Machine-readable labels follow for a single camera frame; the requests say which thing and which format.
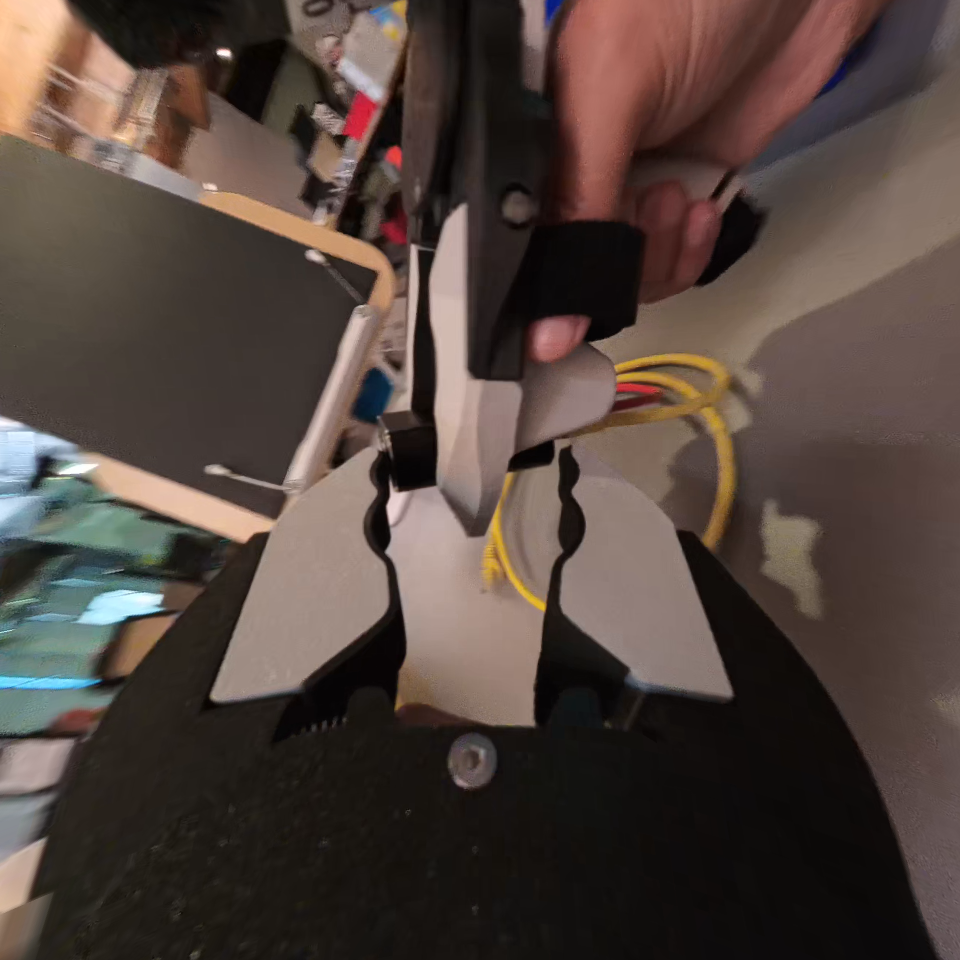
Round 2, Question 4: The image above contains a blue bag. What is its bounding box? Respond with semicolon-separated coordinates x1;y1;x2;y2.
352;367;395;421

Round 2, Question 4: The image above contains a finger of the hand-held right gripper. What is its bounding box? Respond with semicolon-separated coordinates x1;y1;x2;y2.
517;341;618;459
408;202;526;538

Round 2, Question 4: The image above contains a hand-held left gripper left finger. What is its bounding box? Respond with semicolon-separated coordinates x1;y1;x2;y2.
208;446;408;710

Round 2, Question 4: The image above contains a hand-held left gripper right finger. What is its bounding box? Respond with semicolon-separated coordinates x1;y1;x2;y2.
534;444;735;727

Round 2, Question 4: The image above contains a black wood-framed board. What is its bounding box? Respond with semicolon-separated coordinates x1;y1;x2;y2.
0;135;397;541

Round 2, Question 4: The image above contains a yellow ethernet cable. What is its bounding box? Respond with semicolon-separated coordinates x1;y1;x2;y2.
480;354;736;612

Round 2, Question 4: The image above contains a person's right hand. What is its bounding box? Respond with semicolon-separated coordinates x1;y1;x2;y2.
525;0;894;366

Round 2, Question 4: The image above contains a black ethernet splitter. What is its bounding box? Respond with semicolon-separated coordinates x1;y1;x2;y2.
377;408;558;494

